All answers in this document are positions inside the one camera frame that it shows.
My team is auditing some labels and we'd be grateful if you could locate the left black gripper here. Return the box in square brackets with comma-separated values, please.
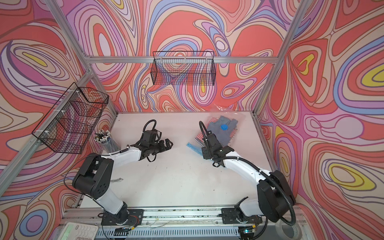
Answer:
[148, 138, 174, 156]

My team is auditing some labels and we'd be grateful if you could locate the red white striped tank top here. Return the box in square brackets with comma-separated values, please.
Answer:
[193, 118, 238, 146]

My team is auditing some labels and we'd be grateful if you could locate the clear vacuum bag blue zip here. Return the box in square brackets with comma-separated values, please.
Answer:
[187, 105, 245, 156]

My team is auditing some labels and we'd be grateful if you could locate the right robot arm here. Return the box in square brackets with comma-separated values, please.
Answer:
[202, 132, 296, 226]

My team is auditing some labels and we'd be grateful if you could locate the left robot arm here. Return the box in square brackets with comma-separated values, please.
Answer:
[72, 129, 173, 216]

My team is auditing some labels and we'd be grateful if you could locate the small clear plastic scrap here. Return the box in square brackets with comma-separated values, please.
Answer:
[110, 178, 124, 183]

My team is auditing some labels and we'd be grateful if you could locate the cup of pens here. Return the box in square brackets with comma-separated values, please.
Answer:
[94, 130, 121, 154]

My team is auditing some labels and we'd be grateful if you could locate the clear tape roll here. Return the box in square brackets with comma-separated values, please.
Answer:
[275, 220, 303, 240]

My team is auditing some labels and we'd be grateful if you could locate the white calculator keypad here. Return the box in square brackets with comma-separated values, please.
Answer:
[57, 223, 99, 240]

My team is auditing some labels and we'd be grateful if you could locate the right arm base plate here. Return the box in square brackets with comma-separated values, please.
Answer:
[219, 208, 263, 226]

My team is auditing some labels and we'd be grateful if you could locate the black wire basket back wall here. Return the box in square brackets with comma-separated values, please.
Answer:
[151, 51, 217, 86]

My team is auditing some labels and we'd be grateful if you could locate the black wire basket wall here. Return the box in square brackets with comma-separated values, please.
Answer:
[32, 83, 109, 154]
[151, 51, 217, 86]

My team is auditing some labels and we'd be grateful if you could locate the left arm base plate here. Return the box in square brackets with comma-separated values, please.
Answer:
[101, 209, 144, 226]

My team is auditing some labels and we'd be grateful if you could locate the black wire basket left wall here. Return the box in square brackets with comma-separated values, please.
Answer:
[32, 83, 109, 154]

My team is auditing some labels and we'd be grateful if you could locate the aluminium front rail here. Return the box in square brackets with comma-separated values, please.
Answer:
[62, 205, 304, 229]

